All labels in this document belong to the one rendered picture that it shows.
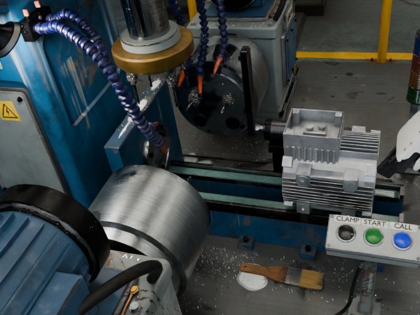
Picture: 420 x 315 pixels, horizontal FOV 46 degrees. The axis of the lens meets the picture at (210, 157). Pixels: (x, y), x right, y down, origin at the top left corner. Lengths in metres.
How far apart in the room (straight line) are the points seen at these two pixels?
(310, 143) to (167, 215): 0.35
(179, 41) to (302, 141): 0.34
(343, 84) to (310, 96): 0.14
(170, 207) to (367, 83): 1.13
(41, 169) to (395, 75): 1.30
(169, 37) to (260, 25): 0.51
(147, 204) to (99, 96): 0.42
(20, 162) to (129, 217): 0.43
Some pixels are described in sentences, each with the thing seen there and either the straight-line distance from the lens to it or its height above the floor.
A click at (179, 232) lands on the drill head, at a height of 1.11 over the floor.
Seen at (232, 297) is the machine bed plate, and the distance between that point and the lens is 1.22.
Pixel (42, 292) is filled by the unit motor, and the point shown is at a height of 1.32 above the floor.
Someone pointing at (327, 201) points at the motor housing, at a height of 1.00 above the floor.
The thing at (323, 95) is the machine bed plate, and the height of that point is 0.80.
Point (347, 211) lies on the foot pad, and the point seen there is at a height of 0.98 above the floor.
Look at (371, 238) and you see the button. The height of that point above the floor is 1.07.
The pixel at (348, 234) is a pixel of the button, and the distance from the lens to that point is 0.98.
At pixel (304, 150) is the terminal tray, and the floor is 1.11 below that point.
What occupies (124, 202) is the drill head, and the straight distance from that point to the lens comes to 0.96.
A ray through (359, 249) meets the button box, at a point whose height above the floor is 1.05.
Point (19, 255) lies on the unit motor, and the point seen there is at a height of 1.35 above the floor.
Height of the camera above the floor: 1.80
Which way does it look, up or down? 39 degrees down
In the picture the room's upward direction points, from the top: 10 degrees counter-clockwise
